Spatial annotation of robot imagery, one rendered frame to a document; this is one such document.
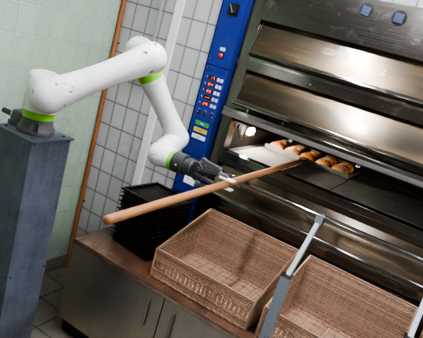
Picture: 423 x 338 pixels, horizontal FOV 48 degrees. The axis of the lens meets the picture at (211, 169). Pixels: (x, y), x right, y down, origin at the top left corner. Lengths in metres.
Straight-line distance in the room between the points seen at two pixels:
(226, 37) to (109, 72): 0.94
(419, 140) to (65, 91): 1.52
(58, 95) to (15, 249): 0.68
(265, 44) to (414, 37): 0.70
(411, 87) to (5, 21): 1.89
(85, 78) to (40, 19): 0.89
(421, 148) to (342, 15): 0.71
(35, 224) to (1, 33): 0.94
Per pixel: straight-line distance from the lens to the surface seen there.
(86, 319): 2.70
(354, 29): 2.40
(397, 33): 2.36
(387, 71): 2.35
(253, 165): 2.54
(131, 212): 1.43
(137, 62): 1.83
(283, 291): 1.95
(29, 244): 2.15
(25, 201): 2.02
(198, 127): 2.65
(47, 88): 1.79
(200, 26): 2.72
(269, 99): 2.49
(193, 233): 2.58
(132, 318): 2.48
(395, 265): 2.42
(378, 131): 2.35
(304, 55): 2.44
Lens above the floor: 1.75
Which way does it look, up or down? 15 degrees down
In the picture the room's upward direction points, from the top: 16 degrees clockwise
